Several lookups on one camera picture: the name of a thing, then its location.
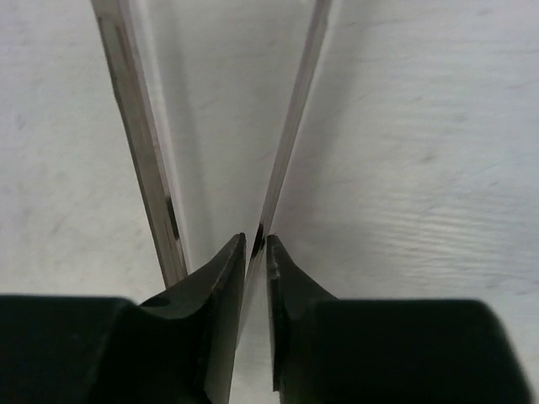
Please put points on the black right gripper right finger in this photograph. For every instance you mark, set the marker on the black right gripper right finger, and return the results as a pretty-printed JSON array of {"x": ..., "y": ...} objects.
[{"x": 329, "y": 350}]

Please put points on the metal serving tongs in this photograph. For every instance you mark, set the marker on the metal serving tongs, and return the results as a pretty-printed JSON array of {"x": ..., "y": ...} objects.
[{"x": 115, "y": 22}]

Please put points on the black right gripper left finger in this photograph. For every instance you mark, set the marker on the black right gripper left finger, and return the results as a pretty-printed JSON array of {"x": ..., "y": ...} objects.
[{"x": 176, "y": 347}]

